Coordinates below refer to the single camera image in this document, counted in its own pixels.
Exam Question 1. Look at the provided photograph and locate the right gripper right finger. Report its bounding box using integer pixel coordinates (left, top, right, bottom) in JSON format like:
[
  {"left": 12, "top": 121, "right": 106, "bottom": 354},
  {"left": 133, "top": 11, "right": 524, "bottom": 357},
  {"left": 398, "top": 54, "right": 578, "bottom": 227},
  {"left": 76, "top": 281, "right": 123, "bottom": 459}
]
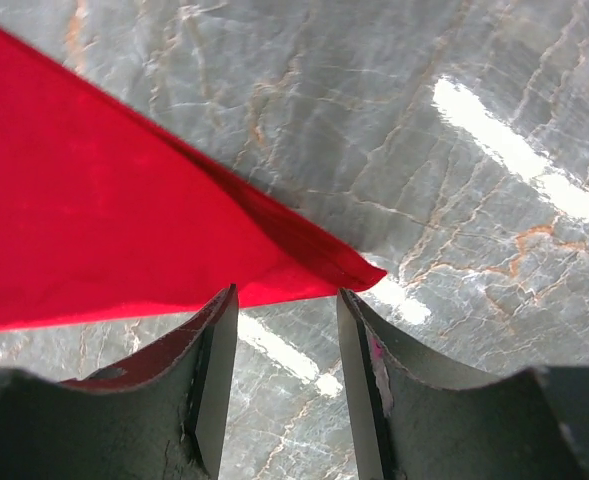
[{"left": 336, "top": 289, "right": 589, "bottom": 479}]

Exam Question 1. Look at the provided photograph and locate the red cloth napkin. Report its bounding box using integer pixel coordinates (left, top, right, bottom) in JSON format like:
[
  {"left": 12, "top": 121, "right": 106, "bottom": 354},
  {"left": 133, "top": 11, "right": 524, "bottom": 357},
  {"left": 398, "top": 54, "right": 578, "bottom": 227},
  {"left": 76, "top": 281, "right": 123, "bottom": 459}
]
[{"left": 0, "top": 29, "right": 384, "bottom": 331}]

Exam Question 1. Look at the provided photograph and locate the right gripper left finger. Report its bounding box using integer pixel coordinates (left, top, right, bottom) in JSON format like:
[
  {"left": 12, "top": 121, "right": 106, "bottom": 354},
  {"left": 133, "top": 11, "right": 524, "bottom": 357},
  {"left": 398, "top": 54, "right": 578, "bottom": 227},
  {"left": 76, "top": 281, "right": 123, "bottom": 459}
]
[{"left": 0, "top": 286, "right": 238, "bottom": 479}]

